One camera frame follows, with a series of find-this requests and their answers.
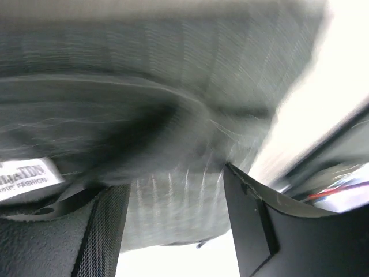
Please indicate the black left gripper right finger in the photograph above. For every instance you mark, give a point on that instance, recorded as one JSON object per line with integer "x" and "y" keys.
{"x": 275, "y": 235}

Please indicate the black pinstripe long sleeve shirt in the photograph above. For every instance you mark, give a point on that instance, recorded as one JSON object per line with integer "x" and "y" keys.
{"x": 155, "y": 95}

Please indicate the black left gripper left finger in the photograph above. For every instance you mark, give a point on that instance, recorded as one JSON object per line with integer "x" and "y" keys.
{"x": 80, "y": 236}

